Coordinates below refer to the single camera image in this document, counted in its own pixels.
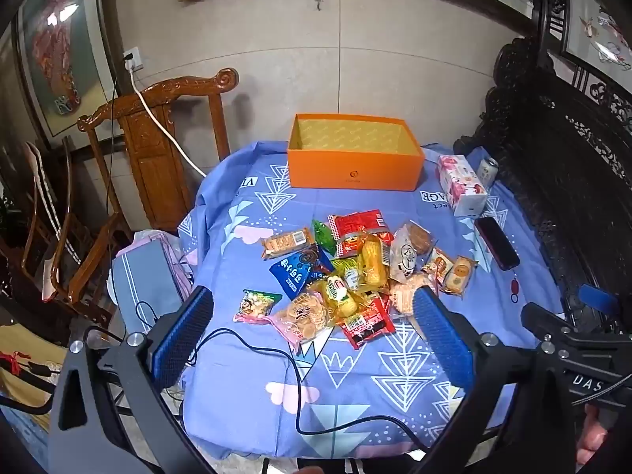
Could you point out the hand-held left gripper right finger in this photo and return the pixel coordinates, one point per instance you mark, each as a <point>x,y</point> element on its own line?
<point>444,340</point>

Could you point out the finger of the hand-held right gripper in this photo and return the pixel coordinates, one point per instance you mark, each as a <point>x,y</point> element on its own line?
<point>597,298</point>
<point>548,321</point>

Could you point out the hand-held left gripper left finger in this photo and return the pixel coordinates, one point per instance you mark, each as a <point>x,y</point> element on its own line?
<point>180,340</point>

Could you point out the cartoon face snack packet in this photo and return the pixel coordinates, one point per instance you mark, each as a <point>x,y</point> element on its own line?
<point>256,305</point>

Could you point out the yellow-green snack packet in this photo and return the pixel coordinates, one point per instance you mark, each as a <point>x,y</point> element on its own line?
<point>345,269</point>

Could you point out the pink rice cracker packet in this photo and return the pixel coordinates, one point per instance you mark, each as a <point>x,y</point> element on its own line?
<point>303,316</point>

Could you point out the orange cardboard box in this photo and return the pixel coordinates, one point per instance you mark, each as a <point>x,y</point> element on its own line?
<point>355,170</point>

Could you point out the person's right hand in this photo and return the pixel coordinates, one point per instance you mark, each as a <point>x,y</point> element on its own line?
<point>591,437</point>

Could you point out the red phone charm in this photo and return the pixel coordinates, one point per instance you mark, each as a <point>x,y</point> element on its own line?
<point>515,287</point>

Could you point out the clear rice cracker packet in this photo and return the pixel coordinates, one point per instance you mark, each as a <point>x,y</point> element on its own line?
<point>402,296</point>

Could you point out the blue printed tablecloth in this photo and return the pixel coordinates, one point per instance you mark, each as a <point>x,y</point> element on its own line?
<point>395,380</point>

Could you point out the round cake packet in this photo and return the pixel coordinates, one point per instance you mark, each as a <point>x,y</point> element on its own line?
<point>459,274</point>

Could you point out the blue and pink bag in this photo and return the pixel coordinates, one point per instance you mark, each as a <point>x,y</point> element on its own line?
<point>143,281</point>

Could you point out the small orange snack packet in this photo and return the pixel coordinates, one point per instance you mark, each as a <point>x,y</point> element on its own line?
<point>437,262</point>

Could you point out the red and black snack packet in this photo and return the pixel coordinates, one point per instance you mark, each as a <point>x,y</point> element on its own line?
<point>368,323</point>

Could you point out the phone in red case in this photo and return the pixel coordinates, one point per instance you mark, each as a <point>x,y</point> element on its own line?
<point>496,242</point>

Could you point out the white cookie packet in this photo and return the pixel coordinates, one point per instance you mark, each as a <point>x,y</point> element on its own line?
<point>410,252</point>

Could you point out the yellow corn snack packet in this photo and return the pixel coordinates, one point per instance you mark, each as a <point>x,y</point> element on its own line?
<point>373,259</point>

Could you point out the clear yellow snack packet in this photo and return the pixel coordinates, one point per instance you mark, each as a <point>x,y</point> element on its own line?
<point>340,296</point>

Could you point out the blue snack packet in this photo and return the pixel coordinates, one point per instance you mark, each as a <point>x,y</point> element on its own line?
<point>296,269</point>

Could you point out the large red snack packet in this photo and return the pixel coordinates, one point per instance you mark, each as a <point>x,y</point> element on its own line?
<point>358,227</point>

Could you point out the orange cracker packet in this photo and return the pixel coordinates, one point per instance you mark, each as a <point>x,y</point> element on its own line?
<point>286,243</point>

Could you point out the floral tissue pack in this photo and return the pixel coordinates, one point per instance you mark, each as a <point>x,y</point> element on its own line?
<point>461,187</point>

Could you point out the white drink can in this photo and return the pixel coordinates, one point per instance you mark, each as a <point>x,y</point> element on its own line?
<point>488,173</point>

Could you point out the green triangular snack packet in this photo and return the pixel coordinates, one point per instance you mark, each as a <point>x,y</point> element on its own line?
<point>323,234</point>

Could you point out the dark carved wooden bench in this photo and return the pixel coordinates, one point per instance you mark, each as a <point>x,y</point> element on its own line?
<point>543,133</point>

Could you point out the carved wooden chair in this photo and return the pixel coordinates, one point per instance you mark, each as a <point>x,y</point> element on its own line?
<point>153,158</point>

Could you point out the slim wooden armchair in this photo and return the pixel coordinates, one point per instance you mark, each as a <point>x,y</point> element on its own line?
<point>67,173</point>

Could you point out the framed flower artwork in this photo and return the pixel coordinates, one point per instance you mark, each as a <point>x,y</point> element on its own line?
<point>602,24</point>

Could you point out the framed red artwork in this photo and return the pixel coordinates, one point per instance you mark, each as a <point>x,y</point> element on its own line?
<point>59,59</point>

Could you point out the wall socket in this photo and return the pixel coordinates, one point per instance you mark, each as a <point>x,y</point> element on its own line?
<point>133,57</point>

